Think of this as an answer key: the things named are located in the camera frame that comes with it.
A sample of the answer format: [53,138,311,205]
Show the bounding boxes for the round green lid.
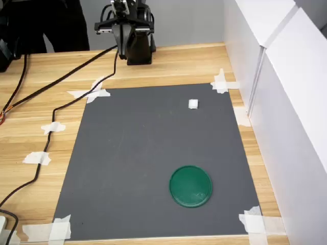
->
[168,165,213,209]

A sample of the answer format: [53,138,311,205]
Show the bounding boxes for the black device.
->
[0,38,22,73]

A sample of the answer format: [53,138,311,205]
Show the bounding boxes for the person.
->
[15,0,90,54]

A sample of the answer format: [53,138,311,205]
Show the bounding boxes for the black cable with coloured wires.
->
[0,44,120,126]

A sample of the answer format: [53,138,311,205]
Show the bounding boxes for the thin black cable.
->
[4,52,29,112]

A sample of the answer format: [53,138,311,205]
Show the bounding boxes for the white tape strip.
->
[210,68,241,94]
[66,76,111,104]
[22,151,52,166]
[238,205,287,245]
[233,107,252,128]
[21,214,72,242]
[41,121,66,135]

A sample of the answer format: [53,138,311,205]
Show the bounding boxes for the white partition panel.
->
[222,0,299,119]
[249,5,327,245]

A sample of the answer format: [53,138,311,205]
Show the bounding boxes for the dark grey mat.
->
[52,83,264,241]

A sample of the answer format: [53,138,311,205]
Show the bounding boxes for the black camera cable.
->
[0,50,120,208]

